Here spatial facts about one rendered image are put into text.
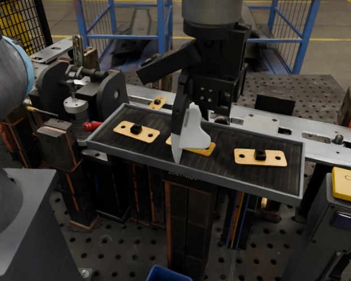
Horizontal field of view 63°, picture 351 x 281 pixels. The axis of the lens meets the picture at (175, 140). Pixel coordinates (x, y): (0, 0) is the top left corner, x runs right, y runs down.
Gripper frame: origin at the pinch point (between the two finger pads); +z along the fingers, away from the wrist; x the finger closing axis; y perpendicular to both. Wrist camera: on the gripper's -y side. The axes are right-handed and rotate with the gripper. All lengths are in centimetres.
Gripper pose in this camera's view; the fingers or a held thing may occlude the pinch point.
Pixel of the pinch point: (190, 137)
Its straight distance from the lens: 50.3
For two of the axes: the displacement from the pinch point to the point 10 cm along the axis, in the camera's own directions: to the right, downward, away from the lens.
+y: 9.0, 2.8, -3.4
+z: 0.0, 7.8, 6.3
